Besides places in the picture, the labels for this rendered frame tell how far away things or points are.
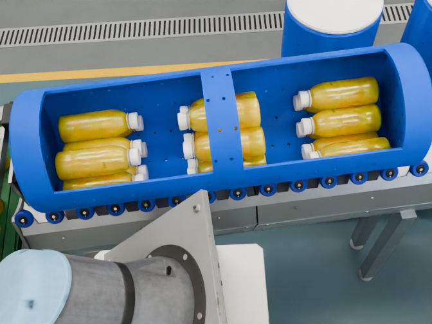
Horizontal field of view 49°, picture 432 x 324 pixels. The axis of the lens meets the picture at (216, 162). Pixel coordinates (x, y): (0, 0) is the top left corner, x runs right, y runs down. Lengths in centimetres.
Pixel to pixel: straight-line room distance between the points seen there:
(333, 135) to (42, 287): 79
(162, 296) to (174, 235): 12
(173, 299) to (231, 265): 27
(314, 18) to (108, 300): 105
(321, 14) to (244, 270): 83
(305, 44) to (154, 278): 98
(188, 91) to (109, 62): 168
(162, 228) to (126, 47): 224
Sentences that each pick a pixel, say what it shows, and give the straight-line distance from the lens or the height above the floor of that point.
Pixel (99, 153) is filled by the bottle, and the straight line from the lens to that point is 108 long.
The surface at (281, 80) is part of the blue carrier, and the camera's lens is 122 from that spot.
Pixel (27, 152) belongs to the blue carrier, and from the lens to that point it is 104.
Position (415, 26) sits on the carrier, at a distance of 164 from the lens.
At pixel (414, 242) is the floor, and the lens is 227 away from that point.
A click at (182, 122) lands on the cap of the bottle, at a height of 115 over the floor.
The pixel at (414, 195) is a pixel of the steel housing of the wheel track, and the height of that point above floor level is 87.
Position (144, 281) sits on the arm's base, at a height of 140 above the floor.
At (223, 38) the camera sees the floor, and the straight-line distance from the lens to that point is 287.
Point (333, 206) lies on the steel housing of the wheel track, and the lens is 128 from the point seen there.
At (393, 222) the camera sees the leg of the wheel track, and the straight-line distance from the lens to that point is 165.
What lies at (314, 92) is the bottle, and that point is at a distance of 115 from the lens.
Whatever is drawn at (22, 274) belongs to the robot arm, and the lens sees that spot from 58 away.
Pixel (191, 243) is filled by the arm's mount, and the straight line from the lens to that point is 69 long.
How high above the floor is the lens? 200
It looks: 59 degrees down
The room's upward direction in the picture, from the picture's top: 6 degrees counter-clockwise
